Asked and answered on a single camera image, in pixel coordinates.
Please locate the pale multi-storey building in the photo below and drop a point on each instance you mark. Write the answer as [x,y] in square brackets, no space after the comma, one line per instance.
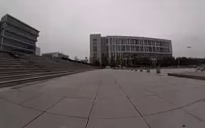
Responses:
[133,46]

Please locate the grey paved plaza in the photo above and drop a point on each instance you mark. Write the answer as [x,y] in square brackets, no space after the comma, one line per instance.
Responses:
[106,100]

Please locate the row of bollards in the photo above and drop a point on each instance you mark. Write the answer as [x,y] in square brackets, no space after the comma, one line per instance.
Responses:
[145,69]

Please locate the low distant building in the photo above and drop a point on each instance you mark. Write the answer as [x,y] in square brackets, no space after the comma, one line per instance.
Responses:
[55,55]

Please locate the row of dark trees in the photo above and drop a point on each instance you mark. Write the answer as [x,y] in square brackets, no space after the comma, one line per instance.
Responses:
[163,61]

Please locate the wide grey stone steps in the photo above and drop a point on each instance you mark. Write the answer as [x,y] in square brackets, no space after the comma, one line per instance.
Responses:
[20,68]

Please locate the low dark raised kerb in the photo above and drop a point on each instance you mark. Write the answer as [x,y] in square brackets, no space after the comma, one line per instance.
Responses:
[190,76]

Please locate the grey building with banded windows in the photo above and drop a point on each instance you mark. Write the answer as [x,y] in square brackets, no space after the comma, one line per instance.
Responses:
[16,35]

